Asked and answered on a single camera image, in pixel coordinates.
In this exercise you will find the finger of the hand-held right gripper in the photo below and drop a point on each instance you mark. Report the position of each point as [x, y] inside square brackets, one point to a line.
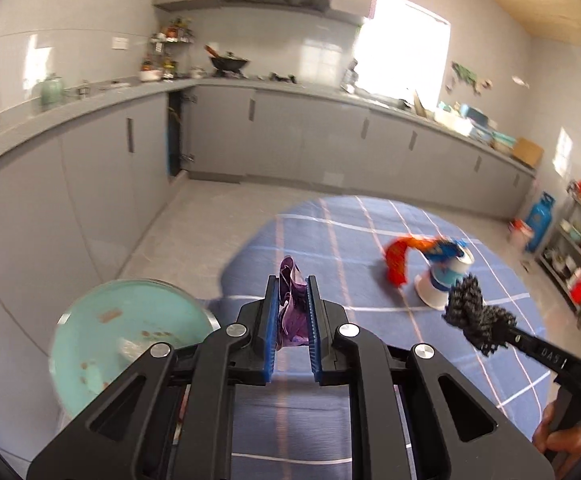
[545, 352]

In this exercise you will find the white basin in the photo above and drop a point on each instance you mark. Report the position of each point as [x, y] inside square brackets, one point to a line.
[453, 121]

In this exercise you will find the black knitted scrubber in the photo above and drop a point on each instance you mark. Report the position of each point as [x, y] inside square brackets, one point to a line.
[475, 315]

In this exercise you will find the bright window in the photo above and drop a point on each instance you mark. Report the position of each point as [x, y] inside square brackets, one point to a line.
[403, 45]

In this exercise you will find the purple plastic wrapper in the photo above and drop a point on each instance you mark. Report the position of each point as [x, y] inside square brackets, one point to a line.
[293, 320]

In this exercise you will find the grey lower kitchen cabinets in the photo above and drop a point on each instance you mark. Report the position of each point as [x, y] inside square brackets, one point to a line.
[290, 130]

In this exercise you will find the white cup with blue band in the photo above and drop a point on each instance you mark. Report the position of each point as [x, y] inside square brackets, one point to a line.
[440, 285]

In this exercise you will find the black wok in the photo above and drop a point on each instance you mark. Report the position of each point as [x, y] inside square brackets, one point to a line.
[230, 62]

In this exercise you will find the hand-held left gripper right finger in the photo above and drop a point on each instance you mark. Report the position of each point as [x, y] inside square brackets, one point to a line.
[314, 330]

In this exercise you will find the hanging cloths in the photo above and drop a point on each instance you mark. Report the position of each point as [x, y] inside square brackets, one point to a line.
[467, 75]

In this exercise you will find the metal shelf rack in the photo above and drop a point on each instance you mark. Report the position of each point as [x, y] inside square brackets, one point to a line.
[575, 255]

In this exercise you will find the person's right hand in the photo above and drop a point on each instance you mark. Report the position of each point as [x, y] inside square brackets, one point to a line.
[555, 442]

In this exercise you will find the blue gas cylinder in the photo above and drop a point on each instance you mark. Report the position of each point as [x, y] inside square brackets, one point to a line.
[540, 222]

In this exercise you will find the blue plaid tablecloth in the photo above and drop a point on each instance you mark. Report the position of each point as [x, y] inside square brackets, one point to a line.
[350, 240]

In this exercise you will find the green basin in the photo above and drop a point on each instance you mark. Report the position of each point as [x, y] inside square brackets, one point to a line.
[502, 141]

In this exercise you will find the white bowl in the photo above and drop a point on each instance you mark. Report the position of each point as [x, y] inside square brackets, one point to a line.
[150, 75]

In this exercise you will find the red orange blue wrapper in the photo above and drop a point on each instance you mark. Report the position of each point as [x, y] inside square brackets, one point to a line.
[398, 260]

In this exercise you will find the metal spice rack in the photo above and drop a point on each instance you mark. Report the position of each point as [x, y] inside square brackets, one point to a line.
[168, 50]

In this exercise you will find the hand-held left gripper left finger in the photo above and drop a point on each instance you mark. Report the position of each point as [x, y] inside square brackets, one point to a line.
[271, 330]

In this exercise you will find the blue dish box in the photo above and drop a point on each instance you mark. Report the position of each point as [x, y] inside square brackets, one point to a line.
[477, 120]

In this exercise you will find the green kettle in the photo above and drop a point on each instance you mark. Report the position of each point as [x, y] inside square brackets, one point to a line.
[51, 92]

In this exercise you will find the white wall socket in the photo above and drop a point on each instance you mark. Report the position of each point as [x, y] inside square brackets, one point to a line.
[120, 42]

